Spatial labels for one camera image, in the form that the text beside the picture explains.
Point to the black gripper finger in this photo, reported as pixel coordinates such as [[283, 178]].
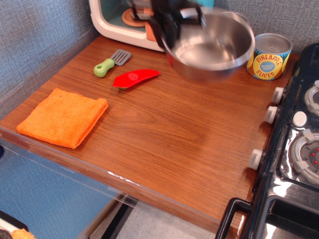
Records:
[[157, 28], [171, 29]]

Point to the black oven door handle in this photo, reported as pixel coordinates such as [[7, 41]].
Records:
[[234, 205]]

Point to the white round stove button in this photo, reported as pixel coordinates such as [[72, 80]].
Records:
[[299, 119]]

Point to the green handled grey toy spatula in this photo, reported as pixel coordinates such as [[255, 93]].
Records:
[[119, 58]]

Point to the stainless steel pot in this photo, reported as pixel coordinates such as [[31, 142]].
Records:
[[213, 50]]

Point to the orange object at bottom left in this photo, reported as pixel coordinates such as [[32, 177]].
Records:
[[22, 234]]

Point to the white stove knob front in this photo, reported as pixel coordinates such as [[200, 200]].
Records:
[[255, 159]]

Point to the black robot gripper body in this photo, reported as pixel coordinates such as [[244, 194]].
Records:
[[175, 11]]

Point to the grey front stove burner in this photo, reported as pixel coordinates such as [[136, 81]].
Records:
[[304, 155]]

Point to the teal and white toy microwave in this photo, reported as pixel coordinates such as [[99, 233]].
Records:
[[107, 19]]

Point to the white stove knob middle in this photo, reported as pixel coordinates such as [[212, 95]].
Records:
[[271, 114]]

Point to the orange folded towel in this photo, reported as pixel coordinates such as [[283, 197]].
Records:
[[63, 118]]

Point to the black toy stove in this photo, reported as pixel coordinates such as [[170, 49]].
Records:
[[286, 204]]

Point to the pineapple slices can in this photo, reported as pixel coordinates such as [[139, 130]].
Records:
[[270, 57]]

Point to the orange microwave turntable plate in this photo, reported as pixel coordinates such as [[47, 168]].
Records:
[[127, 18]]

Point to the grey stove burner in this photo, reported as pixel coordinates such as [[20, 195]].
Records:
[[304, 155], [312, 106]]

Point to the white stove knob rear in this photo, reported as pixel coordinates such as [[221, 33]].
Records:
[[277, 95]]

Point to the white stove knob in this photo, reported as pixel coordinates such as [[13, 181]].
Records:
[[277, 95], [255, 159], [271, 114]]

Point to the grey rear stove burner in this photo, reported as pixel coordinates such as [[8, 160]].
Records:
[[312, 106]]

